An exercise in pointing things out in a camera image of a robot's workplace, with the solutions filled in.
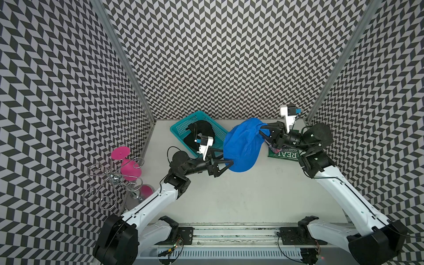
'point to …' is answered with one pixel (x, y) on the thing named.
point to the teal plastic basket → (179, 130)
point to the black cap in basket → (201, 127)
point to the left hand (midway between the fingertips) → (229, 159)
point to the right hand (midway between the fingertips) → (255, 130)
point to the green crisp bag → (284, 153)
